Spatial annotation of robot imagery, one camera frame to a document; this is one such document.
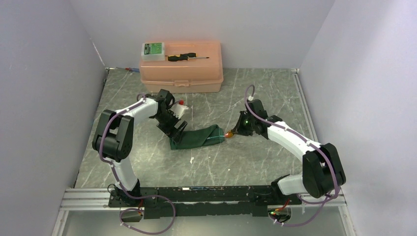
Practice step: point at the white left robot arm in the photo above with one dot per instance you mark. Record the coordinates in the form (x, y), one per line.
(113, 139)

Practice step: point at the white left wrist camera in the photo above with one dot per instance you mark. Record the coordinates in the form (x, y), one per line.
(179, 109)

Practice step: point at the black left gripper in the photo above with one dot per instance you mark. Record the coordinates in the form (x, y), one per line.
(173, 132)

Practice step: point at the red blue pen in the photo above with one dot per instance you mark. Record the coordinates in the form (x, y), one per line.
(130, 69)

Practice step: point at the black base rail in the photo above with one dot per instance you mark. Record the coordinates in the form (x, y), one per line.
(168, 208)

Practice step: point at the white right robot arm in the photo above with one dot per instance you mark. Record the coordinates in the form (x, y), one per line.
(322, 171)

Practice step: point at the aluminium frame rail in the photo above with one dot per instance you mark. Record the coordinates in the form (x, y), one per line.
(108, 199)

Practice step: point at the green white small box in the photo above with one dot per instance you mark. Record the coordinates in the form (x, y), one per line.
(153, 51)

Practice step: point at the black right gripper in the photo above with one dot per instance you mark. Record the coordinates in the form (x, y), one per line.
(239, 129)

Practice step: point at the green cloth napkin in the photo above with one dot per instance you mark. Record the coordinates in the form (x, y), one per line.
(209, 136)

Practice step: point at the black yellow screwdriver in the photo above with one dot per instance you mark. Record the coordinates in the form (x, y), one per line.
(181, 57)

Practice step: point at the pink plastic toolbox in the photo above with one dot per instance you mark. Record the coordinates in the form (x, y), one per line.
(187, 76)

